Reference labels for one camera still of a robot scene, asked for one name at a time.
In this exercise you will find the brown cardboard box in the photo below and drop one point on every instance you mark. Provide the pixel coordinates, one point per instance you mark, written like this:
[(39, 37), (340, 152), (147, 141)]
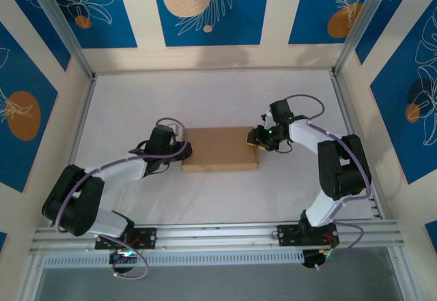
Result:
[(218, 147)]

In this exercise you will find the aluminium mounting rail beam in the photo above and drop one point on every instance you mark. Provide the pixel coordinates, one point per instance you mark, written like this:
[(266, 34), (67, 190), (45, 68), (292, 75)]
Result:
[(218, 238)]

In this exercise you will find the aluminium table side rail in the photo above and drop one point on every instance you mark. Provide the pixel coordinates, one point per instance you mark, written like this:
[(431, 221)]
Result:
[(85, 110), (339, 91)]

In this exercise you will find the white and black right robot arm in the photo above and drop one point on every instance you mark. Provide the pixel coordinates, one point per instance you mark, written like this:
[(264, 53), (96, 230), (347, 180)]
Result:
[(341, 174)]

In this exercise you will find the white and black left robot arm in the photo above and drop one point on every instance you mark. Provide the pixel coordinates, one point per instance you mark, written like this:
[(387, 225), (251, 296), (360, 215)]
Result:
[(116, 173)]

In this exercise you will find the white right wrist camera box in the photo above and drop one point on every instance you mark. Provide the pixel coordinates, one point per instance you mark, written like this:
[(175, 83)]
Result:
[(268, 118)]

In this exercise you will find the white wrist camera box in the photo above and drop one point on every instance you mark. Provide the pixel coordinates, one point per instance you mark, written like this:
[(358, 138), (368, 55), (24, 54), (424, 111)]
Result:
[(268, 118), (178, 133)]

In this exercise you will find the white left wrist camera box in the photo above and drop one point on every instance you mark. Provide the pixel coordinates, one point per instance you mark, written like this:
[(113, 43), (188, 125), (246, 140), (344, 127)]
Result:
[(178, 133)]

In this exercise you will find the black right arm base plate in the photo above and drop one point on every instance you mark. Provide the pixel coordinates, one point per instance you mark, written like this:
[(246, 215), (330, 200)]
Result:
[(288, 234)]

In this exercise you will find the aluminium frame post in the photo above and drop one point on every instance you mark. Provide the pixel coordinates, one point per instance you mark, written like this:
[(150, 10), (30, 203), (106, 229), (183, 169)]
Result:
[(366, 17), (32, 277), (58, 17), (403, 277)]

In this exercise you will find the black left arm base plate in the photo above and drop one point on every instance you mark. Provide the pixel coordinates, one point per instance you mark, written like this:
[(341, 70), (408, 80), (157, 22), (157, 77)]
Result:
[(147, 238)]

